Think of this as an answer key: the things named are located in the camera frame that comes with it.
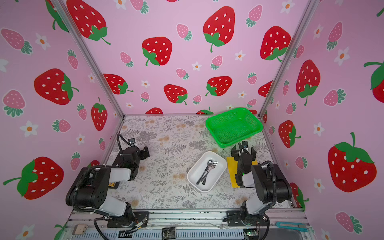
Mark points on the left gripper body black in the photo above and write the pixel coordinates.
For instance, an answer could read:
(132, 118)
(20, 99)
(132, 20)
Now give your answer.
(139, 154)

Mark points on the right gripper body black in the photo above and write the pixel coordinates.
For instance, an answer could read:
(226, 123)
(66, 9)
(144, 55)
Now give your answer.
(243, 155)

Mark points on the yellow paper napkin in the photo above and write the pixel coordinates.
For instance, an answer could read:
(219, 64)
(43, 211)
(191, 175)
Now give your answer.
(234, 166)

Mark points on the silver fork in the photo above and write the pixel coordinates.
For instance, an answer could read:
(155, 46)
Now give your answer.
(211, 168)

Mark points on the silver spoon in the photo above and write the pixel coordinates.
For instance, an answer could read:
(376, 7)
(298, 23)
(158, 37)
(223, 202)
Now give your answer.
(209, 164)

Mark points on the white rectangular tray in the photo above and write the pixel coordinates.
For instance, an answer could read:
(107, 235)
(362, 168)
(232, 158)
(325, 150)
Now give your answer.
(206, 172)

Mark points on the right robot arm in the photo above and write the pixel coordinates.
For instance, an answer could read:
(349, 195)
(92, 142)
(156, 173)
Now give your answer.
(266, 178)

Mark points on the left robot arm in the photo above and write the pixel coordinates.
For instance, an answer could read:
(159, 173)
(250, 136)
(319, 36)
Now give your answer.
(90, 192)

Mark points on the green plastic basket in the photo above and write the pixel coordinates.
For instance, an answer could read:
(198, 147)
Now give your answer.
(233, 126)

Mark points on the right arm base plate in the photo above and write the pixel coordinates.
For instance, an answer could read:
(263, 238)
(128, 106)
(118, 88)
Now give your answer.
(236, 218)

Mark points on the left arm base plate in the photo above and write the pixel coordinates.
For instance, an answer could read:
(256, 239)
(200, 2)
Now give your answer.
(130, 220)

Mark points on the aluminium frame rail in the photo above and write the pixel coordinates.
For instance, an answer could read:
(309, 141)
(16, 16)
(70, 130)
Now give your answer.
(191, 224)

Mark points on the teal handled tool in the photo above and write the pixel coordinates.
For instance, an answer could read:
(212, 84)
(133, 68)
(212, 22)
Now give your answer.
(292, 226)

